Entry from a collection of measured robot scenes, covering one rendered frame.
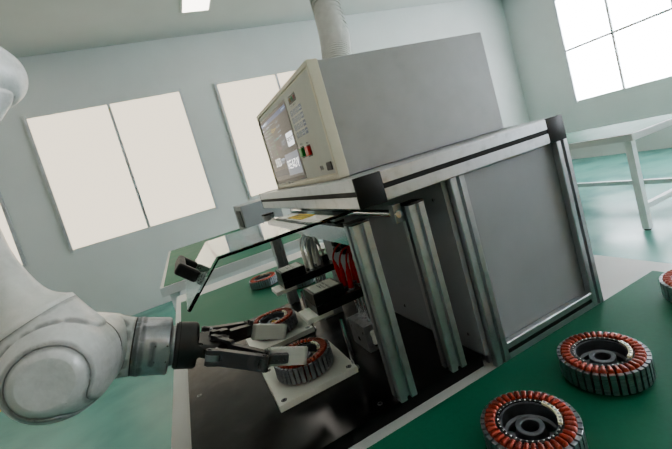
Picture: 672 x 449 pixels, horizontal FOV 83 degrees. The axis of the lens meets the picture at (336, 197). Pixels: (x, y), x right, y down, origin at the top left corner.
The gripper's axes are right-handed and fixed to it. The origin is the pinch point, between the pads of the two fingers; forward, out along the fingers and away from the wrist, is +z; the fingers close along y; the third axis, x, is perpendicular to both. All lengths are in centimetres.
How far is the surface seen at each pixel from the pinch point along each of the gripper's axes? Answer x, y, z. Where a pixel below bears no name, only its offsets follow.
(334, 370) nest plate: -3.6, 4.9, 7.5
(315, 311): 6.1, 1.5, 3.9
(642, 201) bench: 62, -107, 295
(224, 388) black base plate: -12.3, -10.5, -9.3
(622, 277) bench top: 18, 18, 65
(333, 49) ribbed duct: 111, -109, 41
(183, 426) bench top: -17.8, -8.2, -16.4
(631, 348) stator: 10, 36, 38
